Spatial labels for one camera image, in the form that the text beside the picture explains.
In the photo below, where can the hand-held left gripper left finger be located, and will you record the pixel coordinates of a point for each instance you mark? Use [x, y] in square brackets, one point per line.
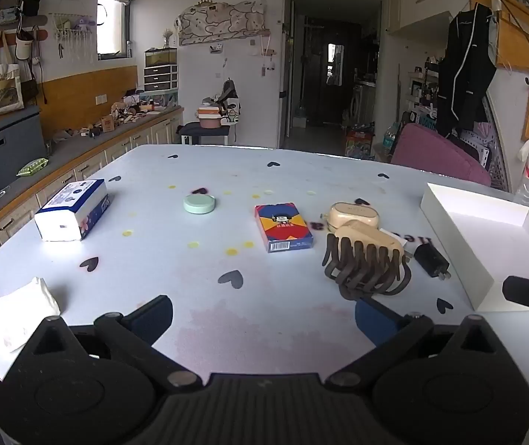
[155, 317]

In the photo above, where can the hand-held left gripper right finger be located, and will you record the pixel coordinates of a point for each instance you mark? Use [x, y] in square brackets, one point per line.
[373, 322]

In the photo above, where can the white cardboard box tray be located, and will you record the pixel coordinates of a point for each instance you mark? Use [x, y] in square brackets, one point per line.
[486, 241]

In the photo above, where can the colourful playing card box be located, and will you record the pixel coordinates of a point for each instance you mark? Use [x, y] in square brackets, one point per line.
[283, 227]

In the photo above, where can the brown hair claw clip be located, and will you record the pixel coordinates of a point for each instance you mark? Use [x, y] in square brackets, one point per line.
[366, 266]

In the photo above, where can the black charger plug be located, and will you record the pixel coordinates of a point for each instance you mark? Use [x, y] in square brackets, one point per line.
[431, 259]

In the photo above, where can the beige oblong case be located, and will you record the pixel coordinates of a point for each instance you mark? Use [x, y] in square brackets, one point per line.
[375, 236]

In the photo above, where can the beige earbud case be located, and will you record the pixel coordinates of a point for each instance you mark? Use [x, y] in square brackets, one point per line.
[352, 213]

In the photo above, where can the green round compact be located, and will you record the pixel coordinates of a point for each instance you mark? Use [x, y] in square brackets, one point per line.
[199, 203]

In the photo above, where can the crumpled white tissue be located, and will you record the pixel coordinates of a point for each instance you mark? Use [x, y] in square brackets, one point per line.
[23, 310]

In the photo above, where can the blue and white tissue pack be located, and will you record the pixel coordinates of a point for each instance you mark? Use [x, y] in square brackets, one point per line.
[72, 208]

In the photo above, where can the purple chair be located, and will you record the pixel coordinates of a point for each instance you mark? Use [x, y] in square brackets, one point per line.
[431, 155]

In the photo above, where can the cream counter cabinets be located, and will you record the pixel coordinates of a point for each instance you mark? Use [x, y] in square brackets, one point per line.
[83, 157]

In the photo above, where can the clear bottle green label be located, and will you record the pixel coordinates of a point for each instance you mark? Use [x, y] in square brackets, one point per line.
[390, 135]

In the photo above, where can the small stool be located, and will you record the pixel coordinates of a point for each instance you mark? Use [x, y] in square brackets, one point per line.
[204, 132]

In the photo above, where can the green snack packet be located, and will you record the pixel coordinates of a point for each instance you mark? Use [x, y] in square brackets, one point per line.
[32, 167]

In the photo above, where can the pink pot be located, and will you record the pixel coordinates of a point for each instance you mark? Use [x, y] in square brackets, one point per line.
[208, 119]

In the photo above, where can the black jacket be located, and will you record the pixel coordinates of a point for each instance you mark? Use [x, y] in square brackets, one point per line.
[466, 69]

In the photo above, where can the dark grey cabinet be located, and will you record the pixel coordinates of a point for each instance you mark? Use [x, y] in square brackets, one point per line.
[0, 148]

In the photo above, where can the grey backpack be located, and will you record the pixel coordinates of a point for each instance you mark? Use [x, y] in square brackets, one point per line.
[229, 97]

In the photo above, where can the grey drawer unit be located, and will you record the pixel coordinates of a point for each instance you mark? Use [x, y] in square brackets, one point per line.
[161, 76]

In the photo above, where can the printed canvas tote bag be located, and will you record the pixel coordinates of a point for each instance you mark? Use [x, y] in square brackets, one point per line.
[2, 92]

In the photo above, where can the window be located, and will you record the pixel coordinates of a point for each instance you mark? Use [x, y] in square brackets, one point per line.
[111, 28]

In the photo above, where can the bear print wall cloth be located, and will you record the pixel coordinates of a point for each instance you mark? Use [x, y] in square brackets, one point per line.
[222, 21]

